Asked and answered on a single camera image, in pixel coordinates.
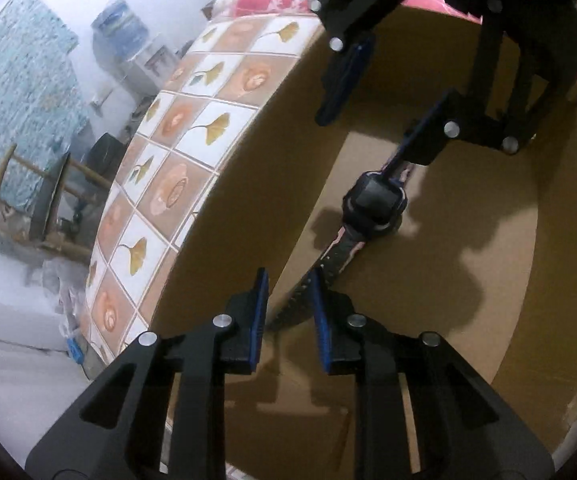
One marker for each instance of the tile-patterned leaf print sheet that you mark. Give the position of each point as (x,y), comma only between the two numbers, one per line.
(203,125)

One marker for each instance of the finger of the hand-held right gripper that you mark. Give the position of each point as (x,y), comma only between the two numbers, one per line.
(433,135)
(348,75)

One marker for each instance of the small blue packet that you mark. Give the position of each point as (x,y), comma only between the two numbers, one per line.
(74,349)

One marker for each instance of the black bin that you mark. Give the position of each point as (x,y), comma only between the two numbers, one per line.
(103,152)

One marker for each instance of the white plastic bags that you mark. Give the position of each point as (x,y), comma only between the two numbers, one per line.
(66,295)

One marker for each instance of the blue patterned wall cloth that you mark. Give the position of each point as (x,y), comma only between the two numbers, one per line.
(13,90)

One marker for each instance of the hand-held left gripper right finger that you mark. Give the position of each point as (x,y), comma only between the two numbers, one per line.
(321,320)

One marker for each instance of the brown wooden cabinet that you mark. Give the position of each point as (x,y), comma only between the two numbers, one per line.
(211,9)

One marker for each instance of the black smart watch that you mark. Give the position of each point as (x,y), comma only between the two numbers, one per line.
(376,202)

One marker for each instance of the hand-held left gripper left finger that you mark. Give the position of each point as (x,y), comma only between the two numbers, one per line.
(260,310)

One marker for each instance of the brown cardboard box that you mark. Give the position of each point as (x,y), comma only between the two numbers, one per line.
(493,280)

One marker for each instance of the blue water bottle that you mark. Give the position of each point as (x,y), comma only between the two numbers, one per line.
(118,27)

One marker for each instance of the wooden chair with dark seat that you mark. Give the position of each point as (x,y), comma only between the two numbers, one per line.
(48,200)

